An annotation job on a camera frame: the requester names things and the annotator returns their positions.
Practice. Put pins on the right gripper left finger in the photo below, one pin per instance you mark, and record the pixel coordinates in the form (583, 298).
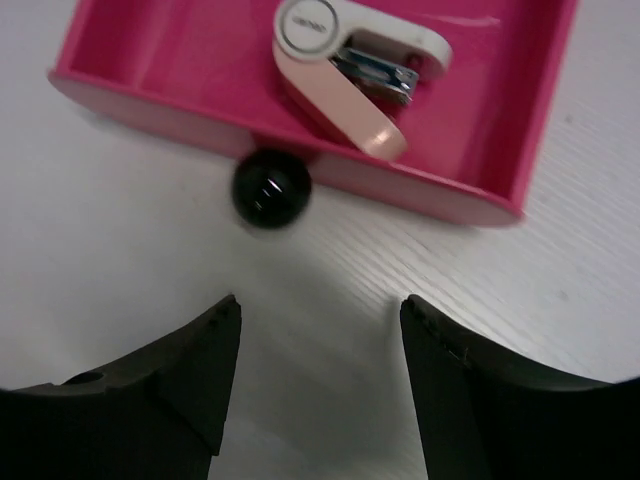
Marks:
(158, 412)

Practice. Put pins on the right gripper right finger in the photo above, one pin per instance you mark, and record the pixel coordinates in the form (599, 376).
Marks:
(485, 411)

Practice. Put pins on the pink drawer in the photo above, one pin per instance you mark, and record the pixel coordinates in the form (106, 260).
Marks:
(203, 73)

